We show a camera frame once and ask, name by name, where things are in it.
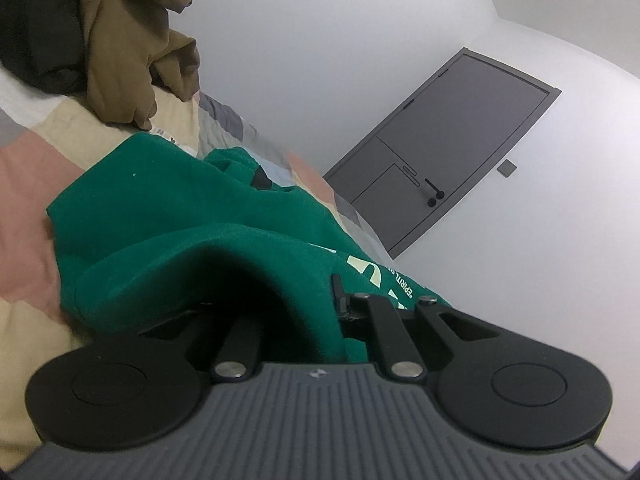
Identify green hooded sweatshirt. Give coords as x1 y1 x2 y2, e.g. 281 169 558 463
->
48 133 426 363

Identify grey door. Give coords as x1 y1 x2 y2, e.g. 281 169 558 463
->
324 48 561 258

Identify patchwork bed quilt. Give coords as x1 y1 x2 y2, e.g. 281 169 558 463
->
1 75 400 469

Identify brown garment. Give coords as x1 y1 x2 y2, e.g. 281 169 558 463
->
80 0 200 131

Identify black garment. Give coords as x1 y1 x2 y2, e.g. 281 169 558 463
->
1 0 87 94

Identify grey light switch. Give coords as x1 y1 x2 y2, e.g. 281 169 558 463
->
497 159 518 178

